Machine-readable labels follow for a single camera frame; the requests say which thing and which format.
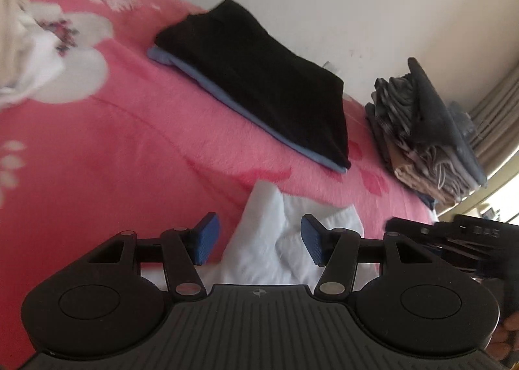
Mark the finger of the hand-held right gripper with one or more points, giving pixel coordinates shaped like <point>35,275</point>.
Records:
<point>462,256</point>
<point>417,230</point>

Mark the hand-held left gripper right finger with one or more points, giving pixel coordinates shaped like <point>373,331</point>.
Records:
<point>314,240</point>

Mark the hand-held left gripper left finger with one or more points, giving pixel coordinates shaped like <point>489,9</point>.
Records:
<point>206,242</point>

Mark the white button shirt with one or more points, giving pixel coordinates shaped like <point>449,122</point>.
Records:
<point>263,240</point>

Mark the stack of folded clothes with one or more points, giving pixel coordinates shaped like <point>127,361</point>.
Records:
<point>425,130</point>

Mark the person's right hand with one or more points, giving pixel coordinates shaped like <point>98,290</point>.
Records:
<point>510,329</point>

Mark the beige curtain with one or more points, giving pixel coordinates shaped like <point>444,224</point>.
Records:
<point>498,110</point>

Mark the pink floral blanket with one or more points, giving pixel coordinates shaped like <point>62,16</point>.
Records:
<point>121,130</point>

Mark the folded black garment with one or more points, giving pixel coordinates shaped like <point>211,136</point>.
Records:
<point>263,82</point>

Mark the folded blue garment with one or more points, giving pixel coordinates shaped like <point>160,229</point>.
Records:
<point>160,55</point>

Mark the crumpled white garment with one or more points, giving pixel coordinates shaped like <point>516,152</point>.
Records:
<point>36,61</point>

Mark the beige garment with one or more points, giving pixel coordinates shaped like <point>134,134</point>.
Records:
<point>12,9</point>

